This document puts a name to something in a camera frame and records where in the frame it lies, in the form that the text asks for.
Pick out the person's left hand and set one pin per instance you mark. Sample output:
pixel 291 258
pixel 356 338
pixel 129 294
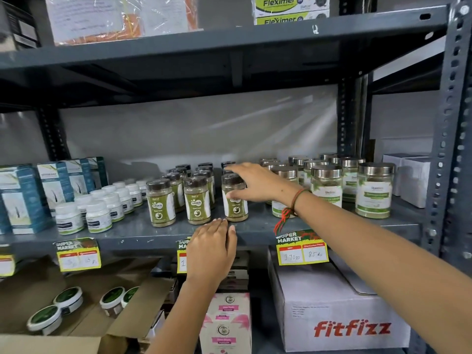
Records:
pixel 210 258

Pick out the person's right hand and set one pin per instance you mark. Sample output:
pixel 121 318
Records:
pixel 263 182

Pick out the person's left thumb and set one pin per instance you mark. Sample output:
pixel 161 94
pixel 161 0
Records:
pixel 233 240

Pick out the person's right thumb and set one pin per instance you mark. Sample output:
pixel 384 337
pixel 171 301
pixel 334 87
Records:
pixel 240 197

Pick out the brown-capped green powder bottle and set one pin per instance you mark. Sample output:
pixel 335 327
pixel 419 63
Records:
pixel 236 211

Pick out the person's right forearm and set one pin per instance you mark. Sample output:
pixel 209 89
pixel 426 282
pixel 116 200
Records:
pixel 387 261

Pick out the person's left forearm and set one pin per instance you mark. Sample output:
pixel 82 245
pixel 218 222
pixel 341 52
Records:
pixel 184 320

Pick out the stack of flat dark boxes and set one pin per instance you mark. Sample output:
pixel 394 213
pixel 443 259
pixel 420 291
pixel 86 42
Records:
pixel 238 272

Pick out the yellow price tag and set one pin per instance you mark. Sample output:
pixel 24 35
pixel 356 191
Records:
pixel 6 264
pixel 302 248
pixel 181 258
pixel 78 255

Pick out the red green thread wristband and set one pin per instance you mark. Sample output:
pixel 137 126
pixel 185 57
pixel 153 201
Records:
pixel 295 200

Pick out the pink white product box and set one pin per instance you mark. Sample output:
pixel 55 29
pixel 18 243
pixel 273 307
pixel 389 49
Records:
pixel 226 339
pixel 230 307

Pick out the clear plastic sheet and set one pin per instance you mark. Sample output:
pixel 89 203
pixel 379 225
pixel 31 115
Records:
pixel 202 128

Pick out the cluster of brown-lidded powder bottles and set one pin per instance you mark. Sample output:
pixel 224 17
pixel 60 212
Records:
pixel 161 208

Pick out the round tin green lid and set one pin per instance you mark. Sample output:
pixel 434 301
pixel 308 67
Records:
pixel 129 294
pixel 112 300
pixel 45 320
pixel 69 299

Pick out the white carton red print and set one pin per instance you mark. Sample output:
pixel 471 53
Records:
pixel 332 313

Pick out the cluster of silver-lid glass jars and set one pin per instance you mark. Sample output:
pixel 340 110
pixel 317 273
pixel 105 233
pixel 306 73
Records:
pixel 373 199

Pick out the cluster of white pill bottles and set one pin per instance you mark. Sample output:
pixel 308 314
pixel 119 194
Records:
pixel 97 217

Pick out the teal white product box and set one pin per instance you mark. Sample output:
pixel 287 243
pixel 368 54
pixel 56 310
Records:
pixel 55 184
pixel 100 171
pixel 82 176

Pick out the open brown cardboard box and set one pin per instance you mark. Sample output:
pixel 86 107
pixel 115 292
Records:
pixel 92 291

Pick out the plain white box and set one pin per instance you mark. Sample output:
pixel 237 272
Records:
pixel 415 180
pixel 392 160

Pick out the grey metal shelving rack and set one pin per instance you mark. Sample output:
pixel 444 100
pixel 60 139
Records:
pixel 258 36

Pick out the white box green label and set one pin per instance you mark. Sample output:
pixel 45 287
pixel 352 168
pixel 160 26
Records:
pixel 284 20
pixel 284 3

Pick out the large teal white carton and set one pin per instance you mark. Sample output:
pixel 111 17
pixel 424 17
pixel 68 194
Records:
pixel 25 202

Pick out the plastic-wrapped package with paper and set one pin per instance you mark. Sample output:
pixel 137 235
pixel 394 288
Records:
pixel 118 18

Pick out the dark box white label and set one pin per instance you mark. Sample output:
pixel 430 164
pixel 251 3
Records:
pixel 18 27

